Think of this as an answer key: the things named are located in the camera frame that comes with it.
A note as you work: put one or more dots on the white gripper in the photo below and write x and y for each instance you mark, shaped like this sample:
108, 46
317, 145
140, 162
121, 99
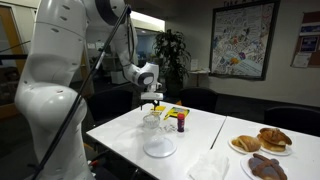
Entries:
152, 96

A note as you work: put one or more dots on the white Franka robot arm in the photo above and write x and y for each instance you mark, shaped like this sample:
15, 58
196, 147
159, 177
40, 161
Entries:
56, 66

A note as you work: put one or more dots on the cut glass bowl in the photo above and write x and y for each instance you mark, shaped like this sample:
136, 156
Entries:
151, 125

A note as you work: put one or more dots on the yellow sticky note pad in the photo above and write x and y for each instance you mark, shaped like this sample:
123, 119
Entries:
159, 108

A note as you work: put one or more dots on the multicoloured crayon card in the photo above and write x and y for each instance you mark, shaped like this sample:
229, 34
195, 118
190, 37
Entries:
156, 113

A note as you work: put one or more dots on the yellow marker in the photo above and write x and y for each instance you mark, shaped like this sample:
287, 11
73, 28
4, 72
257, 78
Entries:
166, 117

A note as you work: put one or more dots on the yellow green crayon box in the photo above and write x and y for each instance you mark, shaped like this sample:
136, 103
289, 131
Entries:
178, 111

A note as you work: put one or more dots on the clear plastic wrapper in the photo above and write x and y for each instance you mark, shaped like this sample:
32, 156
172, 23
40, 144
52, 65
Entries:
168, 127

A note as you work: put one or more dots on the red cap purple bottle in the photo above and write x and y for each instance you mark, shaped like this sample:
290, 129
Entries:
181, 123

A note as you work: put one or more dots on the black office chair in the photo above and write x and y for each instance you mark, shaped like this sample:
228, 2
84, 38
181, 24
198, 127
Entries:
110, 105
293, 120
200, 99

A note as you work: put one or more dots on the white storage box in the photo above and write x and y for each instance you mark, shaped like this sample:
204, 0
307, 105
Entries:
117, 77

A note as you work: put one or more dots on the green potted plant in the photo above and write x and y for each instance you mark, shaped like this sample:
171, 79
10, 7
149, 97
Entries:
171, 56

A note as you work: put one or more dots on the small side table with papers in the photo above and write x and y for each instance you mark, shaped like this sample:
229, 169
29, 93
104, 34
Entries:
199, 74

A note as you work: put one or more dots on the white paper napkin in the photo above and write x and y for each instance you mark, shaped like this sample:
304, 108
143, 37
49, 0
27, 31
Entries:
210, 166

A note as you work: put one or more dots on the white plate under croissant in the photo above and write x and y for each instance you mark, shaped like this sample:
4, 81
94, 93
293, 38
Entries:
234, 148

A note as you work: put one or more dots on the golden croissant bread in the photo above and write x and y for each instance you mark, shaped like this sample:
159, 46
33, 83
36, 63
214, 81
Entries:
247, 143

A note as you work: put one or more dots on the large framed doodle poster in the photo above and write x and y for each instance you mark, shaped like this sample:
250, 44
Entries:
241, 40

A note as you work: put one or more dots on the white plate under chocolate bread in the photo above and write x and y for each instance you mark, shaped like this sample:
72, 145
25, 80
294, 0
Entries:
245, 168

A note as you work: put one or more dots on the brown stacked sweet bread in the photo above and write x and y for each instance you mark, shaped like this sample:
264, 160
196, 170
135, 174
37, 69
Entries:
275, 138

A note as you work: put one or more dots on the chocolate cross bread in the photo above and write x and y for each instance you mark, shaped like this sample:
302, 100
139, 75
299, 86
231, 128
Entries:
266, 166

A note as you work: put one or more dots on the white plate under stacked bread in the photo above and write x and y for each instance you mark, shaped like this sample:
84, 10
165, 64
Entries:
278, 153

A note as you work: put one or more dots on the orange wooden door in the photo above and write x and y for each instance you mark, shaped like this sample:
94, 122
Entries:
10, 60

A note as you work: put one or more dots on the cork bulletin board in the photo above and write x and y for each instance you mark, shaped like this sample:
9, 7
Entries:
308, 40

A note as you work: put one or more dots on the black horizontal camera bar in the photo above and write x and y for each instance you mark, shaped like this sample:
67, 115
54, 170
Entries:
13, 56

